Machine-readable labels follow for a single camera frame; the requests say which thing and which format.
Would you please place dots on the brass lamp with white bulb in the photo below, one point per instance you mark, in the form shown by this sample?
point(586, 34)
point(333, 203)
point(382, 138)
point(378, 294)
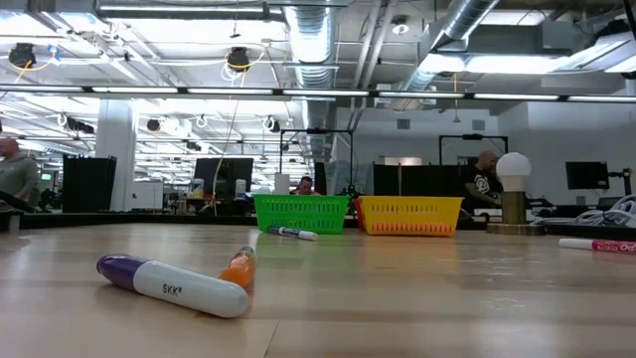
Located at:
point(513, 171)

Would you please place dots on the blue label white canister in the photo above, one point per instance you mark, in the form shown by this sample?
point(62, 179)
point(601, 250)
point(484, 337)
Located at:
point(241, 189)

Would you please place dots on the silver ventilation duct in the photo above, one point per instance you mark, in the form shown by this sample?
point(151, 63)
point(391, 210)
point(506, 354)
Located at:
point(310, 45)

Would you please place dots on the person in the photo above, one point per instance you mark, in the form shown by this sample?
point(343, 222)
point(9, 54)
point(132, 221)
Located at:
point(305, 185)
point(482, 181)
point(17, 176)

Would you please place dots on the rig light bar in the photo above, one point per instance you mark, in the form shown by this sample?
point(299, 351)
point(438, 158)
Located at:
point(323, 93)

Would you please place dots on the orange white marker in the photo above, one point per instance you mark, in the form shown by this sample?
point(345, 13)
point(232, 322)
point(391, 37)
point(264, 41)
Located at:
point(239, 271)

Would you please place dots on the green plastic basket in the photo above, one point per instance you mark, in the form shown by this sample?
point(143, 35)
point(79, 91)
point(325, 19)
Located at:
point(298, 211)

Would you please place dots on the black ceiling camera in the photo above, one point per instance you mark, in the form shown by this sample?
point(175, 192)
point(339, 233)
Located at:
point(22, 53)
point(238, 58)

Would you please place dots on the white pillar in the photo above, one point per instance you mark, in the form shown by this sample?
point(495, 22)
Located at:
point(116, 149)

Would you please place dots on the yellow plastic basket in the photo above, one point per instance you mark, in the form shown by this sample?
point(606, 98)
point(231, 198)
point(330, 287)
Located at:
point(407, 214)

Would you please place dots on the thin red marker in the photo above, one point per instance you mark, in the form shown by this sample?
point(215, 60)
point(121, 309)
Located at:
point(606, 245)

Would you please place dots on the yellow label white canister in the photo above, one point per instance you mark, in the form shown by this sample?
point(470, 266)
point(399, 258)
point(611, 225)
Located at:
point(198, 189)

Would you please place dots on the red plastic basket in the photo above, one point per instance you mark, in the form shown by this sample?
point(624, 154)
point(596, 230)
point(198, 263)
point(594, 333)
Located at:
point(357, 214)

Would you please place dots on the black stand frame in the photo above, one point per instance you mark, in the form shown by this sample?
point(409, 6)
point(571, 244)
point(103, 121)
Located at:
point(318, 131)
point(472, 136)

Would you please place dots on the purple white marker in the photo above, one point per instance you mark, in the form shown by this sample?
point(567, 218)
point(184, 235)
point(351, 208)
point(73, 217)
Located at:
point(189, 291)

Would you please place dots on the black partition panel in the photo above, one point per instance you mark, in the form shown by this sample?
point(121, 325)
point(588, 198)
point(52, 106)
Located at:
point(407, 181)
point(89, 184)

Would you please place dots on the white paper roll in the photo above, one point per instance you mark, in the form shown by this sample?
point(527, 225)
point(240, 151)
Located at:
point(281, 184)

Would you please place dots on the thin dark blue marker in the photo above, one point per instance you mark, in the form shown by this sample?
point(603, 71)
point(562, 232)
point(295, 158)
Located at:
point(293, 233)

